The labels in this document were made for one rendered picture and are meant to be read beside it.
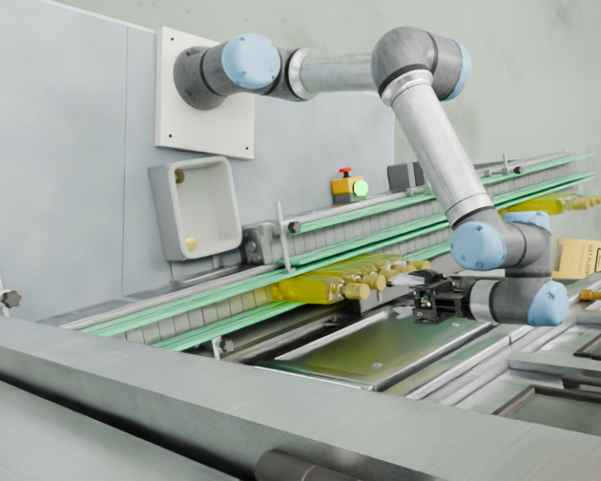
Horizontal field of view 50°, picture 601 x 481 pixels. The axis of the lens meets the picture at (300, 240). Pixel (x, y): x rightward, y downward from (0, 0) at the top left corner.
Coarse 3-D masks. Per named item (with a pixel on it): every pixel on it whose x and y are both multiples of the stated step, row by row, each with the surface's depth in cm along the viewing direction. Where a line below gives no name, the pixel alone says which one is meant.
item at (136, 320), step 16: (592, 176) 271; (544, 192) 239; (496, 208) 216; (432, 224) 200; (448, 224) 196; (384, 240) 179; (400, 240) 180; (336, 256) 166; (352, 256) 166; (272, 272) 156; (304, 272) 155; (224, 288) 145; (240, 288) 142; (176, 304) 136; (192, 304) 133; (128, 320) 129; (144, 320) 125
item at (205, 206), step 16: (192, 160) 148; (208, 160) 151; (224, 160) 154; (192, 176) 156; (208, 176) 160; (224, 176) 156; (176, 192) 145; (192, 192) 156; (208, 192) 159; (224, 192) 157; (176, 208) 145; (192, 208) 156; (208, 208) 159; (224, 208) 158; (176, 224) 146; (192, 224) 156; (208, 224) 159; (224, 224) 159; (208, 240) 159; (224, 240) 160; (240, 240) 157; (192, 256) 147
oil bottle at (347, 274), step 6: (312, 270) 156; (318, 270) 155; (324, 270) 154; (330, 270) 153; (336, 270) 152; (342, 270) 150; (348, 270) 149; (354, 270) 150; (342, 276) 148; (348, 276) 148; (354, 276) 148; (348, 282) 148; (354, 282) 148
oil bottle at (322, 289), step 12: (300, 276) 154; (312, 276) 152; (324, 276) 149; (336, 276) 147; (276, 288) 157; (288, 288) 153; (300, 288) 150; (312, 288) 147; (324, 288) 144; (336, 288) 144; (276, 300) 158; (288, 300) 154; (300, 300) 151; (312, 300) 148; (324, 300) 145; (336, 300) 144
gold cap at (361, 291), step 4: (348, 284) 142; (352, 284) 141; (356, 284) 140; (360, 284) 140; (364, 284) 140; (348, 288) 141; (352, 288) 140; (356, 288) 140; (360, 288) 139; (364, 288) 140; (368, 288) 141; (344, 292) 142; (348, 292) 141; (352, 292) 140; (356, 292) 139; (360, 292) 139; (364, 292) 140; (368, 292) 141; (348, 296) 141; (352, 296) 141; (356, 296) 140; (360, 296) 139; (364, 296) 140
